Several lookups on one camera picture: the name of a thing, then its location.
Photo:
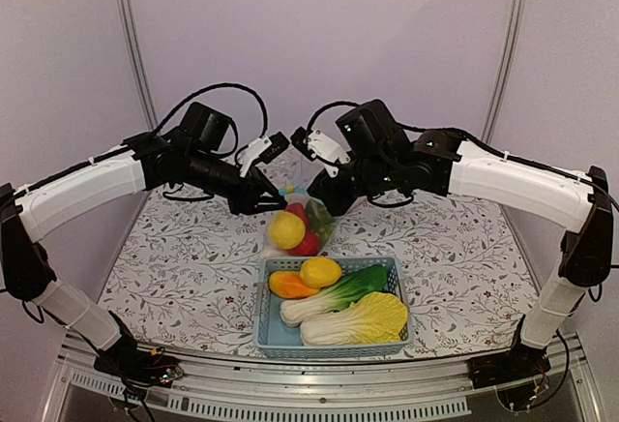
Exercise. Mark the front aluminium rail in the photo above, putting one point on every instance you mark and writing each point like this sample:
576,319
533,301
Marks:
228,388

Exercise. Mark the yellow lemon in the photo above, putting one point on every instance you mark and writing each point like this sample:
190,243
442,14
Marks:
286,230
320,272

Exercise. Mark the red bell pepper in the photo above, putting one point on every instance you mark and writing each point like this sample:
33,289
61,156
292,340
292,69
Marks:
298,209

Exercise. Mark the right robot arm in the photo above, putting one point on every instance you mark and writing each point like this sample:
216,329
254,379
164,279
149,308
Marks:
450,161

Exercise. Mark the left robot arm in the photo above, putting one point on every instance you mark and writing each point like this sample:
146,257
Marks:
31,213

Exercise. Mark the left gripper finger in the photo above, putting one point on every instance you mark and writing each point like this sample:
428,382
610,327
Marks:
268,188
263,204

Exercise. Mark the green grapes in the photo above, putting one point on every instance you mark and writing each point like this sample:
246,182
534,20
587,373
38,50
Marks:
324,233

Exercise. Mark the yellow lemon front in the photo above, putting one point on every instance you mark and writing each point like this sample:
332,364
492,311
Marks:
286,230

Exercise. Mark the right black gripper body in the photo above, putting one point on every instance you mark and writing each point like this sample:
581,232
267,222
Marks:
373,175

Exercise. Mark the yellow lemon back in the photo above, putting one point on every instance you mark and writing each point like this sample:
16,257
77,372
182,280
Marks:
320,272

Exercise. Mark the right aluminium frame post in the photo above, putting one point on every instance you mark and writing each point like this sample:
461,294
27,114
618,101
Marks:
501,33

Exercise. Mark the light blue plastic basket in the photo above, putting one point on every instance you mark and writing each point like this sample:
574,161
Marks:
277,340

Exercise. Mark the left aluminium frame post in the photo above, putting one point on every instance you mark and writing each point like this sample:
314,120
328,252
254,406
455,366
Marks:
128,24

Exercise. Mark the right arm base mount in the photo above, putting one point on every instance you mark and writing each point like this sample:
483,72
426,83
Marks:
518,375

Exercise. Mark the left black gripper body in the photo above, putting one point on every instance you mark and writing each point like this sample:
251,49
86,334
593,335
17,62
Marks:
201,171

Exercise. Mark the orange mango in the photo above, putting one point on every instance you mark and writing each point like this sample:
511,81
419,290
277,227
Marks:
288,285

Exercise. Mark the aluminium frame post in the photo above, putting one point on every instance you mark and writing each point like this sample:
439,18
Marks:
501,33
128,24

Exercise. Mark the green bell pepper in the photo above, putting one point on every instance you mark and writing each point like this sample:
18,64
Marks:
320,220

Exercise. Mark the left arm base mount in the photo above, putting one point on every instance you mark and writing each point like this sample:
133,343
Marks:
145,368

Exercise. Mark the green bok choy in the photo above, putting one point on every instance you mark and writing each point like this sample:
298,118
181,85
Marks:
350,289

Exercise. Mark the napa cabbage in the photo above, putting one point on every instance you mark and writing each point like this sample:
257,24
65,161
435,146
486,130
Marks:
377,318

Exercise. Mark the blue zipper clear bag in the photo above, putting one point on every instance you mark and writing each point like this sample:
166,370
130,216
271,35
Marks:
291,194

